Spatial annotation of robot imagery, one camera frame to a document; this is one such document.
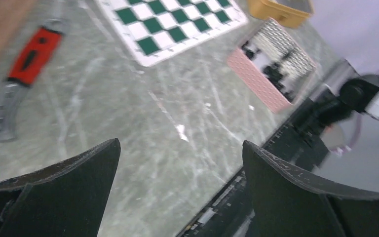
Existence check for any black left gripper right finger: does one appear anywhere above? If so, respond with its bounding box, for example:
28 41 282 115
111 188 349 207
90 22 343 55
242 141 379 237

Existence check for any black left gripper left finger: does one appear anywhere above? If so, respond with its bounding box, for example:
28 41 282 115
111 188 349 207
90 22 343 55
0 138 121 237

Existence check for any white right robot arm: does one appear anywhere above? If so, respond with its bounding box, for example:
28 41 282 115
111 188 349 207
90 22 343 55
291 60 379 133

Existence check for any green white chess board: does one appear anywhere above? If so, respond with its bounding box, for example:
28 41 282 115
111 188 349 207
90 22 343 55
96 0 248 67

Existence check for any red grey tool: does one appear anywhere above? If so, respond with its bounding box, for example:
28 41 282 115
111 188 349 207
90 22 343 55
0 18 69 143

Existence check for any pink metal tray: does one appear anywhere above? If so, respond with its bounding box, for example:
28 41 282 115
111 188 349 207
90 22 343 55
227 18 316 113

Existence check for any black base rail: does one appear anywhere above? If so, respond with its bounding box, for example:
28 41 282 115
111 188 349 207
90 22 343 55
179 99 334 237

